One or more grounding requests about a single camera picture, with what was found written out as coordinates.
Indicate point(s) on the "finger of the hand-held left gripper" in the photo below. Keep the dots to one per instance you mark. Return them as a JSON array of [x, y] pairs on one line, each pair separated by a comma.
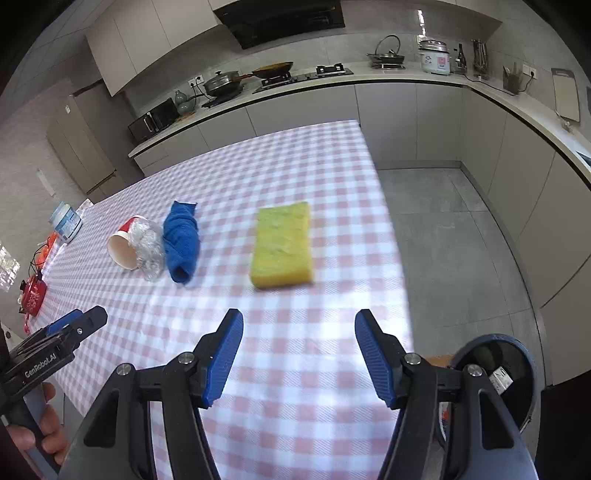
[[64, 321], [92, 319]]

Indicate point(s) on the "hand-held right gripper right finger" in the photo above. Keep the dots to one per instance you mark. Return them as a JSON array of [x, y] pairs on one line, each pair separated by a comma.
[[376, 364]]

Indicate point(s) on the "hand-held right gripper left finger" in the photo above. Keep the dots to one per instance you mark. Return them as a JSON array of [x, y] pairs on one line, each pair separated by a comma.
[[224, 360]]

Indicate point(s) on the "dark round trash bin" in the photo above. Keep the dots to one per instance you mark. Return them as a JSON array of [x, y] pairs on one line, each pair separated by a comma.
[[521, 364]]

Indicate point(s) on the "person's left hand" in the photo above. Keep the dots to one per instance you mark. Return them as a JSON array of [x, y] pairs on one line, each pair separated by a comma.
[[53, 429]]

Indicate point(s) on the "red box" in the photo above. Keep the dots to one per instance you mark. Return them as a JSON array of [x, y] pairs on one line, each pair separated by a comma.
[[34, 294]]

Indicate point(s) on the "orange object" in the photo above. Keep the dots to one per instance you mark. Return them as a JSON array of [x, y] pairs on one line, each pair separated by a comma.
[[46, 248]]

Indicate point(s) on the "red white paper cup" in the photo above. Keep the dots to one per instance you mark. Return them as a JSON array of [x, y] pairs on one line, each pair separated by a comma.
[[121, 247]]

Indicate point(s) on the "crushed clear plastic bottle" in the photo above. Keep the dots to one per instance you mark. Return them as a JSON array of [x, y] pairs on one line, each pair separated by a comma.
[[148, 251]]

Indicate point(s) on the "white jar with blue label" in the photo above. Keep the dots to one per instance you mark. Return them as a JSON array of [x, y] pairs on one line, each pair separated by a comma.
[[64, 222]]

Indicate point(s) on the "blue cloth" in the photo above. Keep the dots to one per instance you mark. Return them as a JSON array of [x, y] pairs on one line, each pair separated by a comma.
[[181, 242]]

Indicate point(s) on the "yellow green sponge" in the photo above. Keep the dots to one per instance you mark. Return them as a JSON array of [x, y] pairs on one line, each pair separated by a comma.
[[282, 247]]

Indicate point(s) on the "beige refrigerator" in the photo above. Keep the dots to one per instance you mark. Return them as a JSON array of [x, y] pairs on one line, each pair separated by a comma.
[[87, 143]]

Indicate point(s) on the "black microwave oven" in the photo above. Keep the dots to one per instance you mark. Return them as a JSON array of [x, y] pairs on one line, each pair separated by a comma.
[[152, 120]]

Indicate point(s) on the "green ceramic vase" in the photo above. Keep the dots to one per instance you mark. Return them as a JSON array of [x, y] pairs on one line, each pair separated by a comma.
[[183, 104]]

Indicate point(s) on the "black induction cooker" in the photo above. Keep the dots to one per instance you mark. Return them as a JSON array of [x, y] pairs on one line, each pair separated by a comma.
[[217, 99]]

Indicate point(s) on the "steel pot with lid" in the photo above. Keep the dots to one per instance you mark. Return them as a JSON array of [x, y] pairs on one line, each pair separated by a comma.
[[221, 84]]

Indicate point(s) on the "black frying pan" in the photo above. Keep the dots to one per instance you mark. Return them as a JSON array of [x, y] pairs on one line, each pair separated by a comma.
[[274, 70]]

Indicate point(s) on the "black gas stove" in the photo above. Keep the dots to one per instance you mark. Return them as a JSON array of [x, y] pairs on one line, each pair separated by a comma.
[[309, 76]]

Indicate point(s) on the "wok with glass lid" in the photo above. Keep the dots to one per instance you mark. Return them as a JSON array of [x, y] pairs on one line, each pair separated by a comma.
[[387, 56]]

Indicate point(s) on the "white rice cooker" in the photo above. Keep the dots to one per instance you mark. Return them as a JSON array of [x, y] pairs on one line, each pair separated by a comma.
[[435, 57]]

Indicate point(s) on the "grey utensil holder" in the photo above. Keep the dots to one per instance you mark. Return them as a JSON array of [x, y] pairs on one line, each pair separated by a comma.
[[512, 82]]

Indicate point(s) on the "dark glass bottle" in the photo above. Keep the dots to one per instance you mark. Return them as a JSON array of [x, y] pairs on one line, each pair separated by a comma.
[[460, 60]]

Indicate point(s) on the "metal utensil rack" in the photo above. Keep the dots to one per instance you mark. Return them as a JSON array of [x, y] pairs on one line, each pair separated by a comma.
[[480, 60]]

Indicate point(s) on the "grey cutting board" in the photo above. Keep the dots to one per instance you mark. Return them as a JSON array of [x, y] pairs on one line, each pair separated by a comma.
[[565, 94]]

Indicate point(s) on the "black range hood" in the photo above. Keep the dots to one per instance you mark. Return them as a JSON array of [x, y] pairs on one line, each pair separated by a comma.
[[281, 21]]

